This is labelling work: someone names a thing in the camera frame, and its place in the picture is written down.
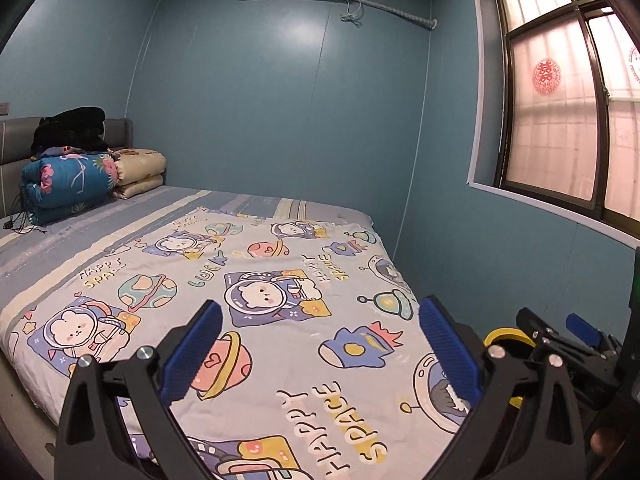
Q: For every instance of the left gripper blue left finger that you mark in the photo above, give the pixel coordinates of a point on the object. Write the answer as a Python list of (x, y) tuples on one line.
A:
[(184, 349)]

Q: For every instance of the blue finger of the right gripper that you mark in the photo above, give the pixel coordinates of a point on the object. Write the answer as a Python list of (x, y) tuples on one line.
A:
[(584, 331)]

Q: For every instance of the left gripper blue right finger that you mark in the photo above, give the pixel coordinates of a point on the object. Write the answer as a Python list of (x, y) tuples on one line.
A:
[(456, 358)]

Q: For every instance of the yellow rimmed black trash bin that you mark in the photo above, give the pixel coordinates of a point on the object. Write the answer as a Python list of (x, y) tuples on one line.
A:
[(518, 346)]

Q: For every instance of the right hand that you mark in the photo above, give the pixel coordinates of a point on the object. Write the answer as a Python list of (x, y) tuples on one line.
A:
[(605, 442)]

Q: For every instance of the cartoon space print bedspread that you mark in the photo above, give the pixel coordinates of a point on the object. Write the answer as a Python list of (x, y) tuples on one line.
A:
[(320, 370)]

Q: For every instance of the beige folded pillow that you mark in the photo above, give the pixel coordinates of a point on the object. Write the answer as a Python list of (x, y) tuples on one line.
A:
[(139, 170)]

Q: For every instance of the blue floral folded quilt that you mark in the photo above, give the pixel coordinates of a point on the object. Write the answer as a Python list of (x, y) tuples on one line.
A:
[(57, 187)]

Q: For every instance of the black clothing pile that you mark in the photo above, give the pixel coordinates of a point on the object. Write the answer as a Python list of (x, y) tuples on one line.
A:
[(81, 127)]

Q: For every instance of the grey padded headboard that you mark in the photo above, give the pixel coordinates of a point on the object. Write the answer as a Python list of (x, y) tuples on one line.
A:
[(16, 140)]

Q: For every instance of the air conditioner pipe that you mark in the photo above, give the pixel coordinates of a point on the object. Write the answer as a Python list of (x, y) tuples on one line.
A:
[(354, 13)]

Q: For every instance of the window with brown frame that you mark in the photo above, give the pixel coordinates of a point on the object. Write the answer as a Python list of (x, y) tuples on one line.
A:
[(557, 115)]

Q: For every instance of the wall power socket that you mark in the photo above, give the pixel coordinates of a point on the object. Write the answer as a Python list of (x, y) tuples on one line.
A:
[(4, 108)]

